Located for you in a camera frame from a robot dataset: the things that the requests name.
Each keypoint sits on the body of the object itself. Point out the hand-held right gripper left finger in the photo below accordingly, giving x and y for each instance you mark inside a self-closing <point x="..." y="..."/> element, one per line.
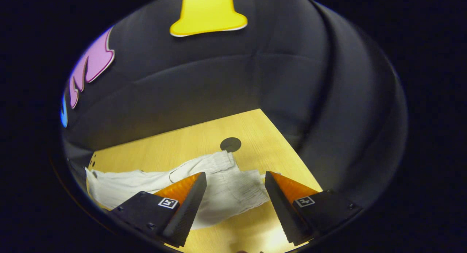
<point x="188" y="213"/>

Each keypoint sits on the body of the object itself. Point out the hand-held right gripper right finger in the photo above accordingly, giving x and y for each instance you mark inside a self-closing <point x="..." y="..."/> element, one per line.
<point x="282" y="213"/>

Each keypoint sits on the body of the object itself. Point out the white jeans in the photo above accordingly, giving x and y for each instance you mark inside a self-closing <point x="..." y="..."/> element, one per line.
<point x="233" y="191"/>

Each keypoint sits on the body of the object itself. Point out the black backdrop cloth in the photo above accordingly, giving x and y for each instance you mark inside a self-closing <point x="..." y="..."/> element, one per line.
<point x="219" y="85"/>

